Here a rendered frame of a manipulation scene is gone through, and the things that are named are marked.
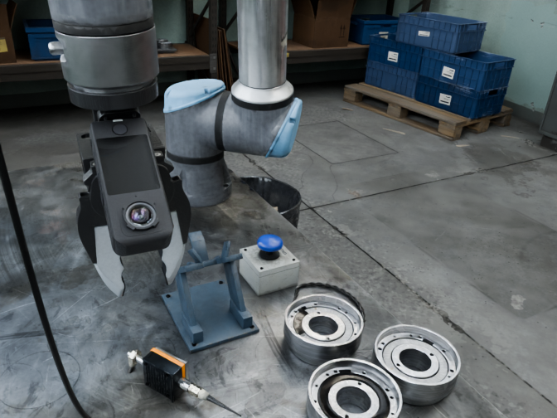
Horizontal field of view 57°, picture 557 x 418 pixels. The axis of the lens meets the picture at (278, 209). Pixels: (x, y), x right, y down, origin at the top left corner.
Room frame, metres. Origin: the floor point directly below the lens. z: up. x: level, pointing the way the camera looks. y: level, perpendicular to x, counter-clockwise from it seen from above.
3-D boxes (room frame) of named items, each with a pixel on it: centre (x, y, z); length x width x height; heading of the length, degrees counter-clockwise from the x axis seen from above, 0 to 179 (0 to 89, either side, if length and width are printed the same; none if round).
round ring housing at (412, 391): (0.48, -0.18, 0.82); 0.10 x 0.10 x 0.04
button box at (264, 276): (0.68, 0.01, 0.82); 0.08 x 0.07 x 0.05; 31
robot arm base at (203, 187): (0.98, 0.18, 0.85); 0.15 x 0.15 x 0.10
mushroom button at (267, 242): (0.68, 0.01, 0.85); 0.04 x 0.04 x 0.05
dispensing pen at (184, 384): (0.43, 0.10, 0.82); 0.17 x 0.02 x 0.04; 61
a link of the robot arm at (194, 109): (0.97, 0.17, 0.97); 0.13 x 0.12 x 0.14; 80
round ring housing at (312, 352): (0.54, -0.07, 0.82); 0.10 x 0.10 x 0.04
